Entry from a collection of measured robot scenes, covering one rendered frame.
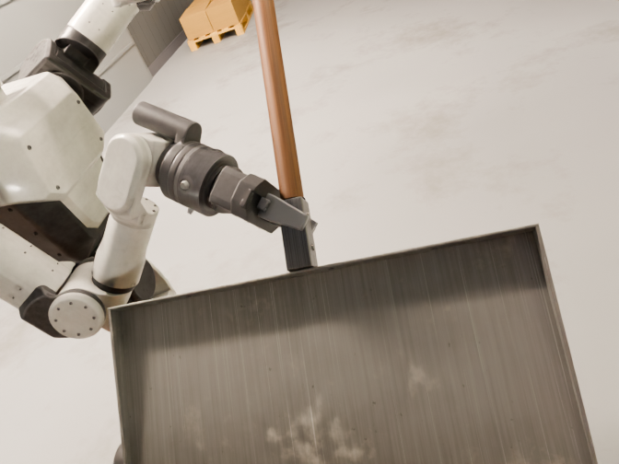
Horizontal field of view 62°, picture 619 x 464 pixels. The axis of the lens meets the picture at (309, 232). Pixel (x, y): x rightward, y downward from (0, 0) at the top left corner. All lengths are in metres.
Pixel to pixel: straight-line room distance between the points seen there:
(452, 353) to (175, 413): 0.36
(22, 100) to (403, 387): 0.75
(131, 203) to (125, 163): 0.05
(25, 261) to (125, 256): 0.15
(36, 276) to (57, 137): 0.25
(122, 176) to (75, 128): 0.31
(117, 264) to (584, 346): 1.59
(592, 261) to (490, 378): 1.69
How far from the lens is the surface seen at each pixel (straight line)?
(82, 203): 1.01
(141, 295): 1.15
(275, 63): 0.73
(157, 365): 0.74
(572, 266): 2.27
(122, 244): 0.80
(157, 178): 0.73
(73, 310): 0.84
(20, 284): 0.87
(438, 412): 0.63
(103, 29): 1.19
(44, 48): 1.18
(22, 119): 0.97
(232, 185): 0.65
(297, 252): 0.63
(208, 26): 7.11
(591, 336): 2.03
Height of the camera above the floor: 1.57
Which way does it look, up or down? 35 degrees down
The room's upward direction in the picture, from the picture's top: 22 degrees counter-clockwise
